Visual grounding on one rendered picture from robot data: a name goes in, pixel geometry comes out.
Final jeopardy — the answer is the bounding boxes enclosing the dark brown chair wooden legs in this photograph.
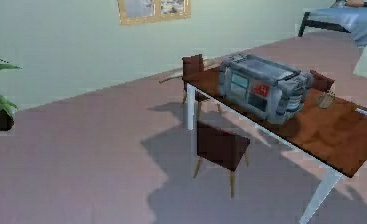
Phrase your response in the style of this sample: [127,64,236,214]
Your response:
[309,69,336,93]
[192,120,252,199]
[181,53,223,116]

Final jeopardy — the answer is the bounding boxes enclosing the grey boxy radio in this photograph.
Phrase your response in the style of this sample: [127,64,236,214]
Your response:
[218,53,315,126]

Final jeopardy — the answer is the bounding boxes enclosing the small clear glass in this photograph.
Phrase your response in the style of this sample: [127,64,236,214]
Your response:
[317,92,336,110]

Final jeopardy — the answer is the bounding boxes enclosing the brown table white legs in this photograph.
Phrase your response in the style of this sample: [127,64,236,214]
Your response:
[182,66,367,224]

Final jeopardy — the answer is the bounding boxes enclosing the green house plant dark pot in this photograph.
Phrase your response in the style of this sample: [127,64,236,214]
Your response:
[0,56,23,132]

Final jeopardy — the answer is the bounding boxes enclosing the bed with blue cover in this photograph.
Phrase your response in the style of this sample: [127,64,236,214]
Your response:
[297,0,367,48]

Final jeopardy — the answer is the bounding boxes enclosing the wood framed wall picture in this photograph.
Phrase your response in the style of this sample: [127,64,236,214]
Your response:
[116,0,192,26]

